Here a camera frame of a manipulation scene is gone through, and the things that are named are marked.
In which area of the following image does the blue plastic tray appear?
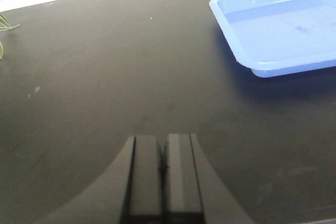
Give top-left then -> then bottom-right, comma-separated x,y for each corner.
209,0 -> 335,78

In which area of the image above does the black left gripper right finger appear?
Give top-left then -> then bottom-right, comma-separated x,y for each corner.
163,133 -> 253,223

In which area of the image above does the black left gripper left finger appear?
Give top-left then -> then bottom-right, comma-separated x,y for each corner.
38,135 -> 162,223

